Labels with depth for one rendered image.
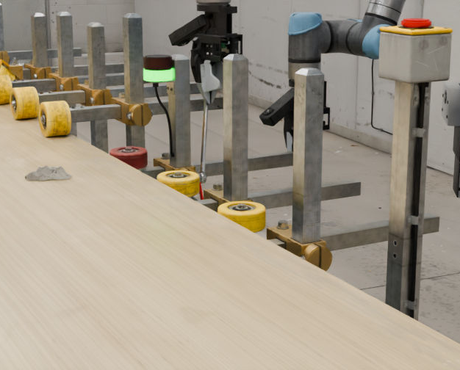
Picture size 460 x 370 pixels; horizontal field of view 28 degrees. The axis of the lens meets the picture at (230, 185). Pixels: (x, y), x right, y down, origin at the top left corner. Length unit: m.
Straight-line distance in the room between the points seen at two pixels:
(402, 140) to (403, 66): 0.11
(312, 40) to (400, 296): 0.90
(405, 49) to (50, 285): 0.56
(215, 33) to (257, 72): 5.92
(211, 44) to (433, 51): 0.79
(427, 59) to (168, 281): 0.45
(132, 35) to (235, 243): 0.89
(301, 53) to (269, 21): 5.54
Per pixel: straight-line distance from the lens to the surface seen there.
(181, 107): 1.94
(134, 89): 2.16
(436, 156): 5.74
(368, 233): 1.67
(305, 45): 2.10
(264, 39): 7.72
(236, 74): 1.70
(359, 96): 6.43
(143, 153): 1.95
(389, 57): 1.27
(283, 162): 2.14
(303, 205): 1.52
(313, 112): 1.50
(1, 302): 1.18
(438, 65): 1.27
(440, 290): 3.78
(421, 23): 1.26
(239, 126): 1.72
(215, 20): 1.96
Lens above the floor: 1.33
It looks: 15 degrees down
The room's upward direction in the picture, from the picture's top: straight up
